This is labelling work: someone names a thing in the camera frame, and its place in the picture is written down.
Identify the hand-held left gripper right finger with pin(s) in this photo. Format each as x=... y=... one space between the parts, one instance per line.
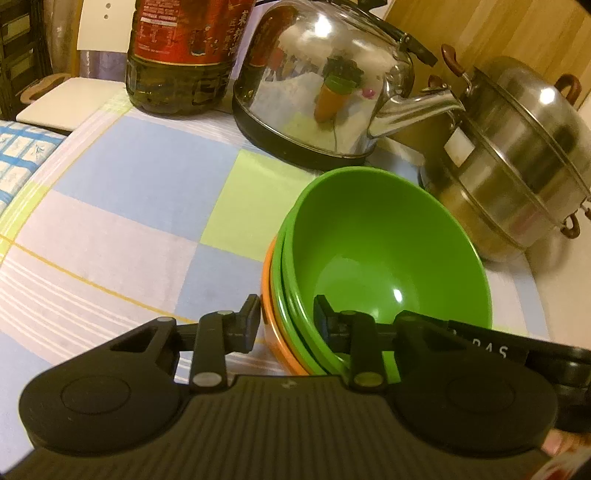
x=321 y=318

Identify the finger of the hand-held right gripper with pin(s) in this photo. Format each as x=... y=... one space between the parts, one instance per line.
x=489 y=348

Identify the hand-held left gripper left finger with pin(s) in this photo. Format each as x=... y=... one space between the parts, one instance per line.
x=251 y=323

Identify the orange plastic bowl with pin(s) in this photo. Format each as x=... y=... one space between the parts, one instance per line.
x=272 y=318

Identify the small green plastic bowl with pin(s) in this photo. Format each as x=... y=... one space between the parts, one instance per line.
x=288 y=304

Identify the large green plastic bowl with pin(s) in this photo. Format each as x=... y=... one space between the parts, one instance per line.
x=383 y=249

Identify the checked pastel tablecloth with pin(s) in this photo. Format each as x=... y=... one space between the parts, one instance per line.
x=115 y=221

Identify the stainless steel steamer pot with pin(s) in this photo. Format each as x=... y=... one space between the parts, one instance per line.
x=508 y=157

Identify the stainless steel kettle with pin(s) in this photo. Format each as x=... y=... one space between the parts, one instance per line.
x=314 y=83

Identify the cooking oil bottle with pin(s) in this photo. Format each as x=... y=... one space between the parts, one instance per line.
x=180 y=60

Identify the blue checked cloth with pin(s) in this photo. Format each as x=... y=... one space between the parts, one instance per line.
x=23 y=157

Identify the white chair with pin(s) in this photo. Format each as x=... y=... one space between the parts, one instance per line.
x=60 y=101

